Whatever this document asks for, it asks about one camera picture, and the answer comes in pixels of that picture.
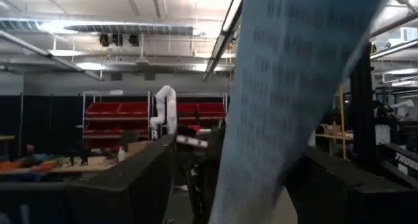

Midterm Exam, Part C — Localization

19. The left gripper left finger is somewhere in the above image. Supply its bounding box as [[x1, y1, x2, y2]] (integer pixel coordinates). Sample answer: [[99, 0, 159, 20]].
[[0, 134, 178, 224]]

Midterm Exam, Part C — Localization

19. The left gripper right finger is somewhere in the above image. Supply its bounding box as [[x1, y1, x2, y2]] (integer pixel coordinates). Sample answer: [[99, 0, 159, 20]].
[[287, 148, 418, 224]]

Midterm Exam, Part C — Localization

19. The light blue cereal box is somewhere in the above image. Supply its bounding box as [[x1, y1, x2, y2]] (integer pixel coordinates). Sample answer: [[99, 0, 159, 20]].
[[208, 0, 396, 224]]

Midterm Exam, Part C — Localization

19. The wooden background table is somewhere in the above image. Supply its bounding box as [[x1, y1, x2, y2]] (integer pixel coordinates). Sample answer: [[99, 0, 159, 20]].
[[0, 152, 154, 176]]

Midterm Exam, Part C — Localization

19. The brown cardboard box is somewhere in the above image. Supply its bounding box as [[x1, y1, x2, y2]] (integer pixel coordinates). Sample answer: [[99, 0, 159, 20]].
[[126, 140, 153, 157]]

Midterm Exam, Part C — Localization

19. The yellow vertical pole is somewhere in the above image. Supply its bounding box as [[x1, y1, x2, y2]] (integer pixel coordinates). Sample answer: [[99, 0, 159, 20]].
[[338, 83, 347, 160]]

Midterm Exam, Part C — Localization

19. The red bin shelving rack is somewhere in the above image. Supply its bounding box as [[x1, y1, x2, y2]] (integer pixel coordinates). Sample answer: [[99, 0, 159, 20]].
[[81, 91, 229, 153]]

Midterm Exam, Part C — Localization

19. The black ceiling lights row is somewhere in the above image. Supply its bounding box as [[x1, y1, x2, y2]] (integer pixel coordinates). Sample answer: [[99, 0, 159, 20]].
[[99, 33, 140, 48]]

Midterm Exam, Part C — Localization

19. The long ceiling air vent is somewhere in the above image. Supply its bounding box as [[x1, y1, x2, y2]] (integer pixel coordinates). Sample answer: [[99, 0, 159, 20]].
[[63, 22, 196, 36]]

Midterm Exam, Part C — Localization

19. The long ceiling light fixture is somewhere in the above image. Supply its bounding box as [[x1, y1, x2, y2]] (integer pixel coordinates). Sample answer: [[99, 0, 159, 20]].
[[201, 0, 245, 82]]

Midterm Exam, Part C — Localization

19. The black vertical post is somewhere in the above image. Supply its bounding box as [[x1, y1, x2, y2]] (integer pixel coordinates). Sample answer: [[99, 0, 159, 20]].
[[349, 42, 377, 172]]

